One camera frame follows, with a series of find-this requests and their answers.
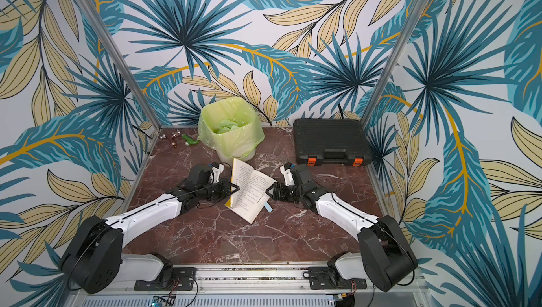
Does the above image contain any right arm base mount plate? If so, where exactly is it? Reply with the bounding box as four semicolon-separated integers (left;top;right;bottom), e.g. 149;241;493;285
303;266;367;291

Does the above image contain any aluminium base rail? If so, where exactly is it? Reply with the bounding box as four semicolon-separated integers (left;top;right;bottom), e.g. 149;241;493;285
65;262;435;306

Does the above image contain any green toy on table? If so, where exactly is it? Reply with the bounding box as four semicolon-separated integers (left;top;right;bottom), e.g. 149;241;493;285
182;134;199;146

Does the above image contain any blue sticky tab middle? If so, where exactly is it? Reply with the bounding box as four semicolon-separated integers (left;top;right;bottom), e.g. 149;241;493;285
264;202;273;212

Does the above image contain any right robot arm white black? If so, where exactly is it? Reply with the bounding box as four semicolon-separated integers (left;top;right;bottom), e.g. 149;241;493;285
265;163;418;292

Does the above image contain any black plastic tool case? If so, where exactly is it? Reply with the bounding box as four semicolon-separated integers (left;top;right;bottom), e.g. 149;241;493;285
293;119;373;167

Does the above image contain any yellow children's book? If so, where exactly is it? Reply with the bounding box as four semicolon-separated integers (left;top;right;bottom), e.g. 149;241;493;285
225;159;276;224

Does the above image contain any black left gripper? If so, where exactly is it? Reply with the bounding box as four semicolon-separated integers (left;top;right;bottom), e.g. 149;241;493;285
198;176;241;203

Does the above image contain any white bin green bag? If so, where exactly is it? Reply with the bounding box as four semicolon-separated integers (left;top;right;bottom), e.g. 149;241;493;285
198;97;265;163

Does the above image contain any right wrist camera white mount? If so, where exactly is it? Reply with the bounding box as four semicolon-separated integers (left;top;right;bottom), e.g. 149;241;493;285
280;162;295;186

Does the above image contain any green circuit board with wires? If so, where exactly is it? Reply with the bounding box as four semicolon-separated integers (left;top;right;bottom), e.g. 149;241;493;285
150;295;176;307

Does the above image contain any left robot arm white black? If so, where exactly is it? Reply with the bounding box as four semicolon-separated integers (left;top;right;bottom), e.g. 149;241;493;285
59;162;239;294

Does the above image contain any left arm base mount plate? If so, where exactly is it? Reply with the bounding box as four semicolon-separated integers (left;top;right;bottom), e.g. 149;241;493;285
134;267;197;291

